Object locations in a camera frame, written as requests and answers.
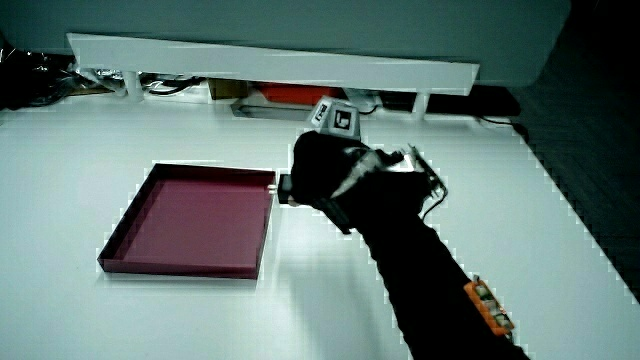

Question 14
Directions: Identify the person's right hand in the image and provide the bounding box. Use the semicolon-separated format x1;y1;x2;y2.
288;95;417;235

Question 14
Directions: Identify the black charger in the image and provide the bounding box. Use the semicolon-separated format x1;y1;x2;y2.
267;172;294;207

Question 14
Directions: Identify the person's right forearm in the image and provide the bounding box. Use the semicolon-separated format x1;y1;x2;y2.
344;167;532;360

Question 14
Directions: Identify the white desk shelf riser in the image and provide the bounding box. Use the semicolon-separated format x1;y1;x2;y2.
66;32;481;121

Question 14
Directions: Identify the white desk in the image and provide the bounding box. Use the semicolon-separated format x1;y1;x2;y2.
0;84;640;360

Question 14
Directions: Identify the orange box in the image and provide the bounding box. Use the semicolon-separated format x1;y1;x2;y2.
257;82;347;107

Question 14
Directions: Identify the brown cardboard box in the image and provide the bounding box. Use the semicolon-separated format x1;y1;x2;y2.
207;78;250;101

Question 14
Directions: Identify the maroon square tray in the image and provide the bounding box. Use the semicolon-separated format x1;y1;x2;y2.
96;162;278;281

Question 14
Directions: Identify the orange sensor module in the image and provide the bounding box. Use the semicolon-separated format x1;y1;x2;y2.
462;274;516;337

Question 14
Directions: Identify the silver foil wrap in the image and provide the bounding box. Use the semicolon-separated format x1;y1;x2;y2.
74;63;127;95

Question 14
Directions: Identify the black plastic bag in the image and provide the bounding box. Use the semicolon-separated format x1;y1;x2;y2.
0;34;77;112

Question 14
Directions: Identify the wrist circuit board with cable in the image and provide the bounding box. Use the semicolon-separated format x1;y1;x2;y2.
384;143;449;221

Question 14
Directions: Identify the black cable bundle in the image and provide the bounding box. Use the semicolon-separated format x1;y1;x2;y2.
141;74;207;97

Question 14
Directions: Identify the black power cable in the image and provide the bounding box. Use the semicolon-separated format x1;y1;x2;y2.
474;114;530;144

